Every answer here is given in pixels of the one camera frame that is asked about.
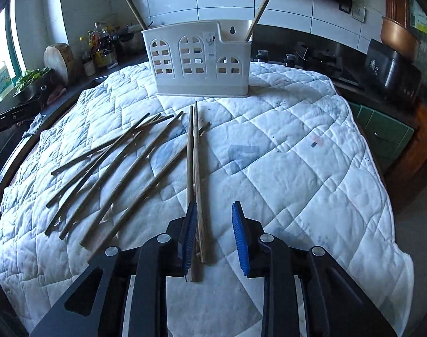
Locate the wooden chopstick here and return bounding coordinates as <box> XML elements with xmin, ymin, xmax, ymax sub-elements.
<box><xmin>59</xmin><ymin>111</ymin><xmax>183</xmax><ymax>246</ymax></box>
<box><xmin>79</xmin><ymin>122</ymin><xmax>211</xmax><ymax>248</ymax></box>
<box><xmin>193</xmin><ymin>103</ymin><xmax>207</xmax><ymax>263</ymax></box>
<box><xmin>44</xmin><ymin>113</ymin><xmax>151</xmax><ymax>237</ymax></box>
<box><xmin>49</xmin><ymin>113</ymin><xmax>175</xmax><ymax>177</ymax></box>
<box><xmin>245</xmin><ymin>0</ymin><xmax>270</xmax><ymax>42</ymax></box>
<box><xmin>125</xmin><ymin>0</ymin><xmax>147</xmax><ymax>30</ymax></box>
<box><xmin>186</xmin><ymin>106</ymin><xmax>201</xmax><ymax>283</ymax></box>
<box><xmin>46</xmin><ymin>114</ymin><xmax>149</xmax><ymax>208</ymax></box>

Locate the metal bowl of greens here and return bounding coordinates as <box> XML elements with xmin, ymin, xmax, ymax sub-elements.
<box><xmin>13</xmin><ymin>67</ymin><xmax>54</xmax><ymax>102</ymax></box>

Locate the round wooden cutting board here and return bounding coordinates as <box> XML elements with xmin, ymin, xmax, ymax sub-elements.
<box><xmin>44</xmin><ymin>43</ymin><xmax>78</xmax><ymax>85</ymax></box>

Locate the white quilted table cloth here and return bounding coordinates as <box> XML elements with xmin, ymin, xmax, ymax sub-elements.
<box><xmin>0</xmin><ymin>62</ymin><xmax>414</xmax><ymax>336</ymax></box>

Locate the oil bottle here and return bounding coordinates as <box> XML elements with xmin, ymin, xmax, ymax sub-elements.
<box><xmin>88</xmin><ymin>22</ymin><xmax>108</xmax><ymax>70</ymax></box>

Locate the steel pot with lid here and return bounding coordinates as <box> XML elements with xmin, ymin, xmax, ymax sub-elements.
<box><xmin>113</xmin><ymin>24</ymin><xmax>146</xmax><ymax>56</ymax></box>

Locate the white plastic utensil holder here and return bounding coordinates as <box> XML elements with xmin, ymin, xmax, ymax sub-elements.
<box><xmin>142</xmin><ymin>19</ymin><xmax>252</xmax><ymax>97</ymax></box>

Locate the black gas stove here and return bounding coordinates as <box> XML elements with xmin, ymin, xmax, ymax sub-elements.
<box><xmin>252</xmin><ymin>42</ymin><xmax>360</xmax><ymax>88</ymax></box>

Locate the copper inner pot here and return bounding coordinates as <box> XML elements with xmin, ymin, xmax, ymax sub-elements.
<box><xmin>380</xmin><ymin>17</ymin><xmax>421</xmax><ymax>62</ymax></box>

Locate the wooden glass cabinet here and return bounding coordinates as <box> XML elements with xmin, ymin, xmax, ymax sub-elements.
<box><xmin>381</xmin><ymin>0</ymin><xmax>427</xmax><ymax>213</ymax></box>

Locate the white wall socket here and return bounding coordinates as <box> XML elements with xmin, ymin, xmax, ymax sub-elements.
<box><xmin>351</xmin><ymin>5</ymin><xmax>366</xmax><ymax>23</ymax></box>

